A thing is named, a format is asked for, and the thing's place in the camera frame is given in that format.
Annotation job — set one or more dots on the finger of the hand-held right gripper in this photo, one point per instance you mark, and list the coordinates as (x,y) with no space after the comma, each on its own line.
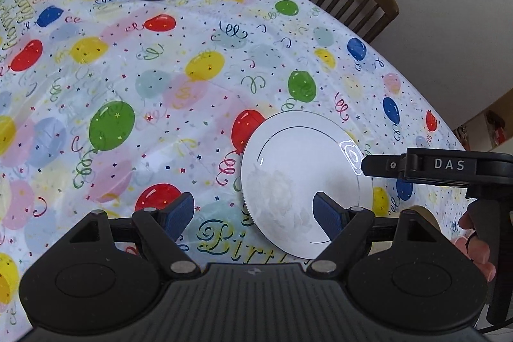
(382,165)

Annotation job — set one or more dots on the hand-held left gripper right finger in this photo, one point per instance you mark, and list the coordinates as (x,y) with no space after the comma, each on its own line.
(326,216)

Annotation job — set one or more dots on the person's right hand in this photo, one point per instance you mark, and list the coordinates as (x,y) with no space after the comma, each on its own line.
(479,254)

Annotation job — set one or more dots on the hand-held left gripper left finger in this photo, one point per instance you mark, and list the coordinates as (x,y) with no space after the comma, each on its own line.
(181,213)

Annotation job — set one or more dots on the open shelf unit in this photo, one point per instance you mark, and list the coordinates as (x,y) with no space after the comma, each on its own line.
(487,125)

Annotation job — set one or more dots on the white plate with silver rim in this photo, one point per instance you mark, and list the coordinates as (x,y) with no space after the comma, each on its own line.
(298,185)

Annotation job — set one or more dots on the balloon print tablecloth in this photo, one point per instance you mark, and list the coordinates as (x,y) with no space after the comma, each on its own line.
(132,85)

